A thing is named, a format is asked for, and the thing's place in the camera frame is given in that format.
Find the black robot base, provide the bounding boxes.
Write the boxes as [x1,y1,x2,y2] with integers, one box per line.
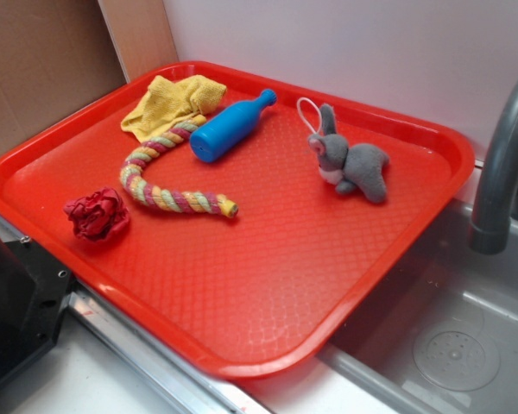
[0,239,73,388]

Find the red plastic tray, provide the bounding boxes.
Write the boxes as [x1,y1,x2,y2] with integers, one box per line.
[0,62,474,380]

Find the blue plastic bottle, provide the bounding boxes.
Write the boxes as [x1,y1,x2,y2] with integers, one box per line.
[190,89,277,163]

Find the gray plush bunny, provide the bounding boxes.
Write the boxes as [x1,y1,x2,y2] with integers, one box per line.
[296,97,389,204]

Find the yellow cloth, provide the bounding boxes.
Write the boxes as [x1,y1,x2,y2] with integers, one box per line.
[120,75,227,142]

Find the red crumpled fabric flower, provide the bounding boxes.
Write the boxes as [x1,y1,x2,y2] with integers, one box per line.
[63,187,130,242]

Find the gray plastic sink basin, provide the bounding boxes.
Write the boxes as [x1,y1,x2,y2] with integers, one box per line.
[319,202,518,413]

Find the gray sink faucet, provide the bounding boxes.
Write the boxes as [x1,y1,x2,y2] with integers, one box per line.
[468,81,518,254]

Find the brown cardboard panel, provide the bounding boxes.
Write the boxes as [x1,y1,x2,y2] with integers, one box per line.
[0,1,178,155]

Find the multicolour twisted rope toy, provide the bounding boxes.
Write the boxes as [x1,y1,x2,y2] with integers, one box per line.
[119,115,239,218]

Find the metal counter rail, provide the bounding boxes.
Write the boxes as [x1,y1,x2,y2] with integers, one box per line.
[0,202,260,414]

